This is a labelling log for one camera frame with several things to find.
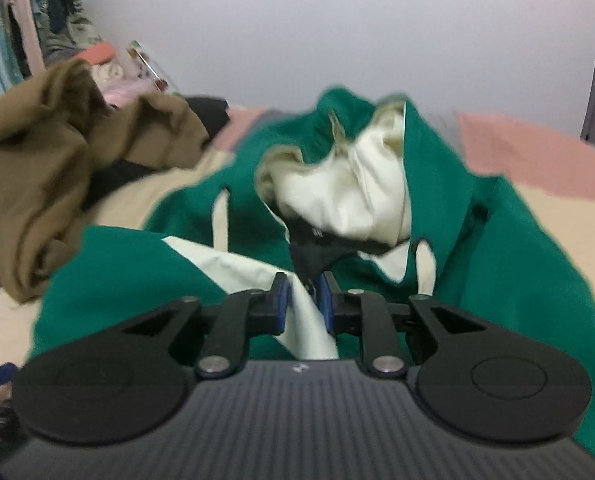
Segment black garment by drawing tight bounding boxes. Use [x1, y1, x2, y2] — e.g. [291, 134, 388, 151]
[0, 95, 231, 294]

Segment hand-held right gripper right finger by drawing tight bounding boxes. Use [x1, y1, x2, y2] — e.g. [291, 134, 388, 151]
[316, 270, 489, 378]

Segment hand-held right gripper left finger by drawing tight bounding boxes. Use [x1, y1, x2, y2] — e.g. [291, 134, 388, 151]
[122, 271, 293, 378]

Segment pile of pastel clothes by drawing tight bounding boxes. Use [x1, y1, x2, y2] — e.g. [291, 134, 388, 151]
[75, 42, 183, 109]

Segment hanging clothes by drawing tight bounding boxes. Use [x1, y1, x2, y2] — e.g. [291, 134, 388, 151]
[0, 0, 104, 102]

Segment green jacket with cream lining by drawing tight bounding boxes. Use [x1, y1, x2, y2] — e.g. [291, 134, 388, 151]
[30, 87, 595, 466]

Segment brown garment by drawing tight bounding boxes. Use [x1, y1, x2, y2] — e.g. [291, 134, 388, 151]
[0, 57, 211, 304]

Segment patchwork blanket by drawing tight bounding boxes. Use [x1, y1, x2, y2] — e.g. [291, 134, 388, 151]
[0, 105, 595, 411]

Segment printed plastic packet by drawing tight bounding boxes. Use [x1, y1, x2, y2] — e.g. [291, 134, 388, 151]
[126, 40, 173, 94]

